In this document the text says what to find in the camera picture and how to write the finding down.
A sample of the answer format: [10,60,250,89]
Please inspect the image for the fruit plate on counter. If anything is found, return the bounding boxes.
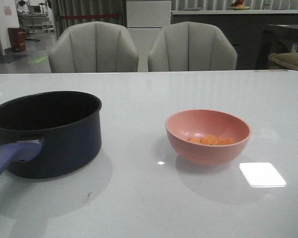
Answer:
[229,0,250,10]

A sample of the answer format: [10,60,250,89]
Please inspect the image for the dark blue saucepan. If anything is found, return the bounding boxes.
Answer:
[0,91,102,179]

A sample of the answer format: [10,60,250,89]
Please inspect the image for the left beige chair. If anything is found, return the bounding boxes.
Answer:
[49,21,139,73]

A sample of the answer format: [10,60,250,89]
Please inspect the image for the orange ham slices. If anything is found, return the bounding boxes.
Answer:
[187,134,234,146]

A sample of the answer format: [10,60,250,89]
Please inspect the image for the white cabinet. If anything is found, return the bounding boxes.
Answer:
[126,0,171,72]

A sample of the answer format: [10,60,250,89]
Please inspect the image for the dark side table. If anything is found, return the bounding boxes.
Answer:
[255,24,298,69]

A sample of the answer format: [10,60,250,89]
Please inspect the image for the red barrier tape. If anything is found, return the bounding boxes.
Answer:
[60,13,120,20]

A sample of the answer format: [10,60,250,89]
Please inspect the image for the red trash bin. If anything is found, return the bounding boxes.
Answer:
[7,27,26,52]

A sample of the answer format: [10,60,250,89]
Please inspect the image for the right beige chair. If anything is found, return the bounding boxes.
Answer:
[148,21,237,72]

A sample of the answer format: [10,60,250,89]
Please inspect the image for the beige chair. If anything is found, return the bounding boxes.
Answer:
[148,21,237,72]
[49,21,139,73]

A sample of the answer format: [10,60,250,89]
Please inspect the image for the tan cushion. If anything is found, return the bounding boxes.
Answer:
[268,53,298,71]

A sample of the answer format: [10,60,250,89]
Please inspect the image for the pink bowl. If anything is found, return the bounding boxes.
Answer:
[165,109,251,166]

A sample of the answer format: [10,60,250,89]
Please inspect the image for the grey counter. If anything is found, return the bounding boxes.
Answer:
[171,10,298,70]

